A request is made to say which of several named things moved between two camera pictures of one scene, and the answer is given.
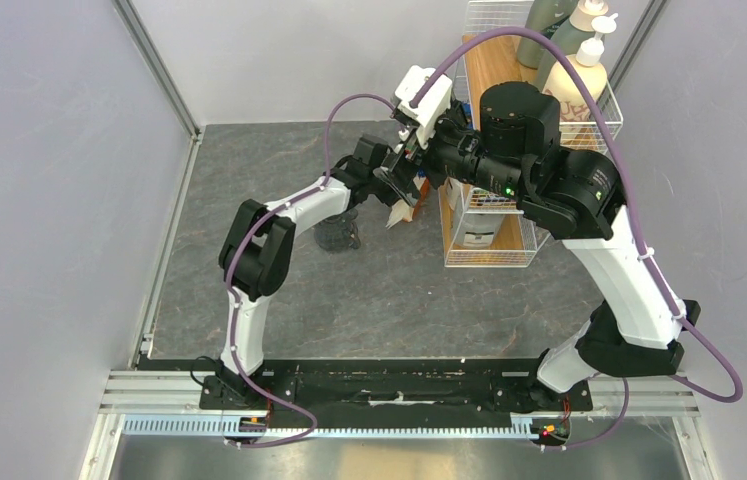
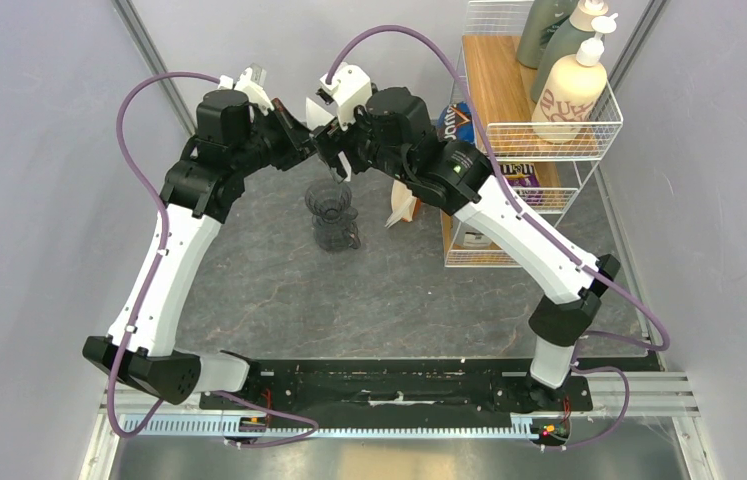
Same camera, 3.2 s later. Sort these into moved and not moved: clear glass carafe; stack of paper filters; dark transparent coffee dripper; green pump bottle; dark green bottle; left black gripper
Moved: dark transparent coffee dripper; left black gripper
Not moved: green pump bottle; stack of paper filters; dark green bottle; clear glass carafe
